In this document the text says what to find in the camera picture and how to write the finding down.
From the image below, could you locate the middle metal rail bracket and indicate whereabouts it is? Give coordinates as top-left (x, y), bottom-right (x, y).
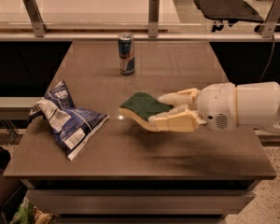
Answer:
top-left (148, 0), bottom-right (160, 37)

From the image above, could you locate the metal rail bracket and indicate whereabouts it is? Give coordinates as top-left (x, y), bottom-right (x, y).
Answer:
top-left (22, 0), bottom-right (48, 37)
top-left (259, 0), bottom-right (280, 38)
top-left (148, 0), bottom-right (160, 37)

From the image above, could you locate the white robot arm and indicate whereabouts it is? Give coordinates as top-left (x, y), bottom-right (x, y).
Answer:
top-left (148, 82), bottom-right (280, 134)

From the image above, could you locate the dark bin on floor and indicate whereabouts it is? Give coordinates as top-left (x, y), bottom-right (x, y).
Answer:
top-left (0, 147), bottom-right (26, 224)

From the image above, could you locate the right metal rail bracket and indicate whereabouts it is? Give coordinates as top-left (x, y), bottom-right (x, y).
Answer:
top-left (259, 0), bottom-right (280, 38)

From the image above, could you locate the green snack bag on floor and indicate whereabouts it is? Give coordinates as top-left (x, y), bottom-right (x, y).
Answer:
top-left (8, 197), bottom-right (55, 224)

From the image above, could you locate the blue silver energy drink can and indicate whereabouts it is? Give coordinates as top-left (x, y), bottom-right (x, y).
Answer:
top-left (118, 32), bottom-right (134, 75)

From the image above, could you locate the green and yellow sponge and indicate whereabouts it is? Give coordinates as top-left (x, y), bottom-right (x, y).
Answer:
top-left (119, 92), bottom-right (173, 132)

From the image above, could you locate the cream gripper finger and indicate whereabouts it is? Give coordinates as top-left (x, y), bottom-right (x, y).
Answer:
top-left (158, 88), bottom-right (200, 106)
top-left (148, 105), bottom-right (207, 133)

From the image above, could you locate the blue chip bag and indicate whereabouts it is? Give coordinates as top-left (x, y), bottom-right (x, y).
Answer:
top-left (28, 81), bottom-right (109, 161)

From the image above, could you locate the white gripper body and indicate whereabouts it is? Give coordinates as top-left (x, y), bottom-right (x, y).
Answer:
top-left (196, 83), bottom-right (236, 131)

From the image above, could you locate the left metal rail bracket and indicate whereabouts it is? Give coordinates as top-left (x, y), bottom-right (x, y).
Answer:
top-left (22, 0), bottom-right (48, 37)

